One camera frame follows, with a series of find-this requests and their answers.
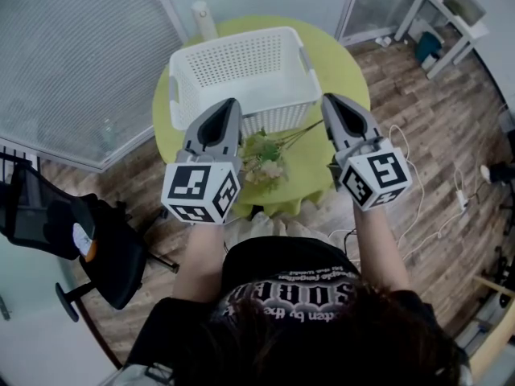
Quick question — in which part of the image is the white side table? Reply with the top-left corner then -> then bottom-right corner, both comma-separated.
393,0 -> 491,80

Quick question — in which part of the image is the black office chair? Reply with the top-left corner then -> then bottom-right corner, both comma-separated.
0,166 -> 180,324

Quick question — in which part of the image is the pale glass desk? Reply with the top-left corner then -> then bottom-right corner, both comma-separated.
0,235 -> 122,386

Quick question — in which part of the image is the grey tray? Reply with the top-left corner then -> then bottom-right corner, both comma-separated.
443,0 -> 487,26

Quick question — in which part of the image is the person's left forearm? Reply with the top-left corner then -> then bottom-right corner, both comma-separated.
172,222 -> 227,302

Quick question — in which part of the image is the round table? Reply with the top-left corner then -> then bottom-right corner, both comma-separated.
151,15 -> 371,219

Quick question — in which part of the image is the bunch of artificial flowers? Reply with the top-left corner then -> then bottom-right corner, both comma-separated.
237,119 -> 325,195

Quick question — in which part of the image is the person's right forearm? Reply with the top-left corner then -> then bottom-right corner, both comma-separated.
352,204 -> 410,294

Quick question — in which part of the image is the person's black printed t-shirt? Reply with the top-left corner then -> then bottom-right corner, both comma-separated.
124,235 -> 468,386

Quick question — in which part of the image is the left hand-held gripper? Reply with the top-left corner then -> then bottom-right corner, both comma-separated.
160,97 -> 244,226

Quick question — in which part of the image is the long white cable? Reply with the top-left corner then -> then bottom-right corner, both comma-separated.
328,124 -> 470,253

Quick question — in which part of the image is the white plastic laundry basket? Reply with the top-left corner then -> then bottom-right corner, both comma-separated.
167,26 -> 323,136

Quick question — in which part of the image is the teal bin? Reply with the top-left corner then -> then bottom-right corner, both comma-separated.
415,31 -> 444,64

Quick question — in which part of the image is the black metal rack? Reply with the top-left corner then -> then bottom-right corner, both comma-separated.
0,144 -> 42,185

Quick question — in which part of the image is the light wooden desk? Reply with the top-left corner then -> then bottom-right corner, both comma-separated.
454,273 -> 515,380

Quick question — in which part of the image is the orange bowl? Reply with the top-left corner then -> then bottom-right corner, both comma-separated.
83,228 -> 98,263

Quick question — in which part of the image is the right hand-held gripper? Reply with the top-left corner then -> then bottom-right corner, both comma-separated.
322,92 -> 414,212

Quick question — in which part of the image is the white cylinder device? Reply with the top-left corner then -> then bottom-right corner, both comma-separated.
190,0 -> 219,40

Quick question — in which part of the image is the crumpled white paper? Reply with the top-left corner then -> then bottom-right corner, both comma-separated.
72,222 -> 93,257

